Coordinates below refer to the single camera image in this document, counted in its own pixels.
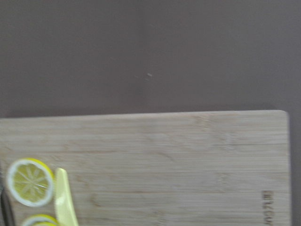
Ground yellow plastic knife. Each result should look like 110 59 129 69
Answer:
55 168 79 226

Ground lemon slice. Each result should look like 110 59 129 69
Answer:
21 214 58 226
6 158 55 208

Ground upper lemon slice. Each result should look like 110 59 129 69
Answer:
6 158 55 208

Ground lower lemon slice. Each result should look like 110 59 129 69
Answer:
21 214 58 226

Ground wooden cutting board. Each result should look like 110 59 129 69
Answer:
0 110 291 226

